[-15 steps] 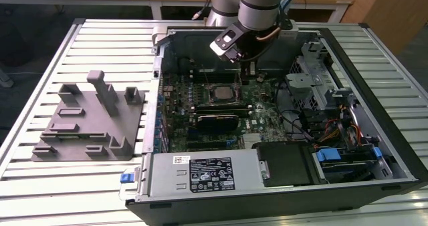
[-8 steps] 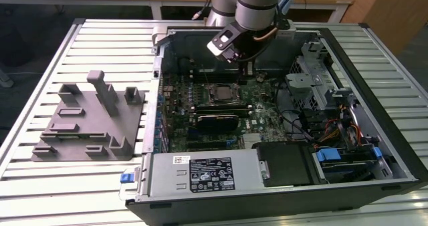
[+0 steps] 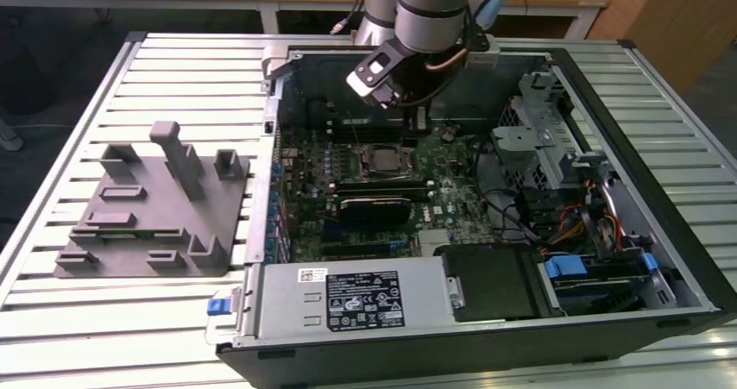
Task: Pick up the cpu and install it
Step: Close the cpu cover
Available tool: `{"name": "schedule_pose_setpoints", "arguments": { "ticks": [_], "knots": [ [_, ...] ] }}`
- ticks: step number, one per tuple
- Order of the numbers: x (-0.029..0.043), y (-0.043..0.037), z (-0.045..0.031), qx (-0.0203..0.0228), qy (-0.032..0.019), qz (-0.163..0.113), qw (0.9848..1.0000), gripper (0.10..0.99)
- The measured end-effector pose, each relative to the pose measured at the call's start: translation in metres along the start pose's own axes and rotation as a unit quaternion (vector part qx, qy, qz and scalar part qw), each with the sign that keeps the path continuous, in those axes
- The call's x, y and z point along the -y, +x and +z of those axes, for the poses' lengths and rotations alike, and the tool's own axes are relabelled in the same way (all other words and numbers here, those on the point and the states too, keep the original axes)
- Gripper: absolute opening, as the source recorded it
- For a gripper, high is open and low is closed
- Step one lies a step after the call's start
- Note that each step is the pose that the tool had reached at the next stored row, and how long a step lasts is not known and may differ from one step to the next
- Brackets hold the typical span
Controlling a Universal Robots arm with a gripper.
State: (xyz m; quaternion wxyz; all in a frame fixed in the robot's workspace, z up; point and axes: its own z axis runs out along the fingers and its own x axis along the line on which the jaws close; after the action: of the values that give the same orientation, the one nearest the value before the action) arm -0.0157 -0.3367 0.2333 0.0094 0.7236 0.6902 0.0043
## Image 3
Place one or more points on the green motherboard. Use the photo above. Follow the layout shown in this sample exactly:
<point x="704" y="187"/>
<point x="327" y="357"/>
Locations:
<point x="311" y="165"/>

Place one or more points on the black RAM slot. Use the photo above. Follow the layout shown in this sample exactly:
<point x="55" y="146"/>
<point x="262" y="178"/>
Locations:
<point x="374" y="123"/>
<point x="374" y="128"/>
<point x="374" y="139"/>
<point x="382" y="183"/>
<point x="374" y="134"/>
<point x="382" y="186"/>

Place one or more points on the wooden cabinet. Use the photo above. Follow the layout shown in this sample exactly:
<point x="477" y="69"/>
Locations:
<point x="680" y="26"/>

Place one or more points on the black open PC case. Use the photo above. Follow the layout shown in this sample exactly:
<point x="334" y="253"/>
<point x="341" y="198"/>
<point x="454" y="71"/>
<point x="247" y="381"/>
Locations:
<point x="403" y="359"/>

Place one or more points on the grey parts rack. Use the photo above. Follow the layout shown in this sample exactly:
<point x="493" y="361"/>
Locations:
<point x="155" y="199"/>

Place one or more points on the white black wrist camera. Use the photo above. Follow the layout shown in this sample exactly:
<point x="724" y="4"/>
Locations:
<point x="374" y="67"/>

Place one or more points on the silver power supply unit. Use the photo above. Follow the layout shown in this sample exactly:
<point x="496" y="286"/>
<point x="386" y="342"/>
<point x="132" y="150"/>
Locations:
<point x="287" y="303"/>

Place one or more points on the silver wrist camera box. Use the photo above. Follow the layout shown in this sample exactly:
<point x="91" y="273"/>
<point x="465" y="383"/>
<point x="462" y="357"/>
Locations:
<point x="482" y="54"/>

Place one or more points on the black expansion slot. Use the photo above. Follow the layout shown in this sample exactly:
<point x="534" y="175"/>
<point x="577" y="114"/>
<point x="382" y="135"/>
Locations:
<point x="354" y="252"/>

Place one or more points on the CPU socket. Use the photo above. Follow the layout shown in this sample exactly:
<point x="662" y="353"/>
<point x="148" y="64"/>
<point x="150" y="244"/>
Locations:
<point x="386" y="175"/>

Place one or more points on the blue case latch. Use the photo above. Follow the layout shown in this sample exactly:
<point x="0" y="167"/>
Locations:
<point x="216" y="306"/>

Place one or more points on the blue disk carrier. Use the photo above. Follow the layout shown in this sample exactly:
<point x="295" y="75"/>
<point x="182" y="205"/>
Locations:
<point x="564" y="268"/>

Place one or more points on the black graphics card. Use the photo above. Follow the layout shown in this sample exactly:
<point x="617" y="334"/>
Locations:
<point x="374" y="211"/>

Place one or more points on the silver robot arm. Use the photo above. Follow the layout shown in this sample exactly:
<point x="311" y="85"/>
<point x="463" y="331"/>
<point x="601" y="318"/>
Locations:
<point x="429" y="18"/>

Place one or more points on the grey metal stand foot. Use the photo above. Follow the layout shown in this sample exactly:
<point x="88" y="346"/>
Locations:
<point x="11" y="139"/>

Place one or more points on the silver CPU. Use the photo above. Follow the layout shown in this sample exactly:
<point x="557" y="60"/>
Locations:
<point x="387" y="160"/>

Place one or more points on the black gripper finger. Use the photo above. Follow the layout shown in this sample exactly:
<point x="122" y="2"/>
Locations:
<point x="410" y="130"/>
<point x="423" y="119"/>

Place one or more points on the silver finned heatsink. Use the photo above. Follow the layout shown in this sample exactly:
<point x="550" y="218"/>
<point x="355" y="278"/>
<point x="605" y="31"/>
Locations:
<point x="434" y="238"/>

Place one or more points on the silver metal drive cage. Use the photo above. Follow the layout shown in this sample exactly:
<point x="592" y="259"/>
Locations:
<point x="518" y="147"/>

